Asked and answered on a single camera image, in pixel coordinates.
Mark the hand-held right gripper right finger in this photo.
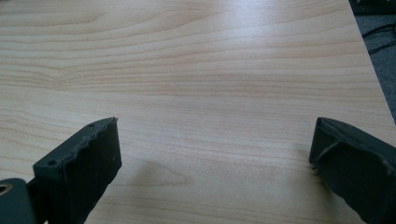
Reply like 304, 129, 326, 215
308, 117, 396, 224

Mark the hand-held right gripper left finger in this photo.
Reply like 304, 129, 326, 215
33, 117, 122, 224

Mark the black cable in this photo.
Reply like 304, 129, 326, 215
361, 23, 396, 39
368, 39, 396, 55

